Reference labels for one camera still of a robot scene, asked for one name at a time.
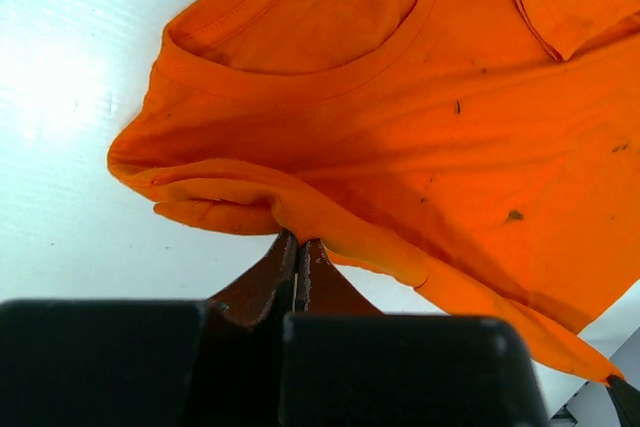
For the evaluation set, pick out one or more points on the orange t shirt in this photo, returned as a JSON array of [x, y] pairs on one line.
[[483, 152]]

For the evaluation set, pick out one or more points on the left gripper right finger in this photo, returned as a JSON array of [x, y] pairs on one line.
[[321, 289]]

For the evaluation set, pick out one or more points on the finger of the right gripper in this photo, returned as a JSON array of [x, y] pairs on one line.
[[626, 400]]

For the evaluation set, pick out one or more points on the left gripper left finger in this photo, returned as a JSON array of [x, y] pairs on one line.
[[265, 288]]

